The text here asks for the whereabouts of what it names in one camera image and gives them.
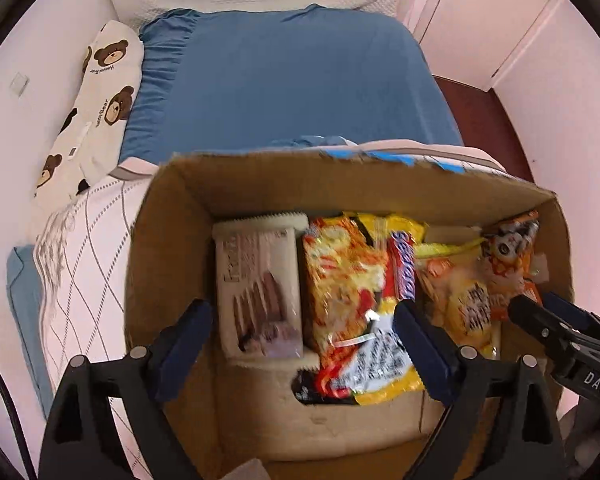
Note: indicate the yellow red noodle packet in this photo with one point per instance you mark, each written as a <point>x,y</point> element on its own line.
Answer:
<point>340,280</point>

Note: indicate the orange yellow cracker packet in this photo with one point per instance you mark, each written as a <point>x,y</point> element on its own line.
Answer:
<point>460,305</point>

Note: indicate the blue bed sheet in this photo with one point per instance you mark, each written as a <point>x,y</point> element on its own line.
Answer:
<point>290,75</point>

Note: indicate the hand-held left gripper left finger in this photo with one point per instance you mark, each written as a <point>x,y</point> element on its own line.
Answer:
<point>182,347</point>

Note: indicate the white wall socket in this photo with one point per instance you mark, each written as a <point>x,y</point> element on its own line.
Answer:
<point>20,84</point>

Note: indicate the white door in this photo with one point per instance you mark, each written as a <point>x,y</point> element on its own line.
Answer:
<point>480,15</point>

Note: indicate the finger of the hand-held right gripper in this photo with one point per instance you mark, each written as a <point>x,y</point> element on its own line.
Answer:
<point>535,317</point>
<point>572,310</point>

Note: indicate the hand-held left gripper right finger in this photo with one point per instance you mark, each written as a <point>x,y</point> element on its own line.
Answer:
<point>422,352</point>

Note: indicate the brown cardboard box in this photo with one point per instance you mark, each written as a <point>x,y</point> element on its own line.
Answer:
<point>190,195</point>

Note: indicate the white wafer packet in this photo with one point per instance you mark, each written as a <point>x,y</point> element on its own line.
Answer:
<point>255,280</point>

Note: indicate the white diamond pattern quilt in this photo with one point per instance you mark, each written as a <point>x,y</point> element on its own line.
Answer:
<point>90,270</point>

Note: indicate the orange cartoon snack packet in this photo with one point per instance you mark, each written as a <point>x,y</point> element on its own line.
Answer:
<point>505,255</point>

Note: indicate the red candy bar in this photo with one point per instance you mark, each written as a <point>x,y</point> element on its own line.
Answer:
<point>401,265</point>

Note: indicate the bear print pillow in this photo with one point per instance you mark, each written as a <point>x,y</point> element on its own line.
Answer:
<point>100,105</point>

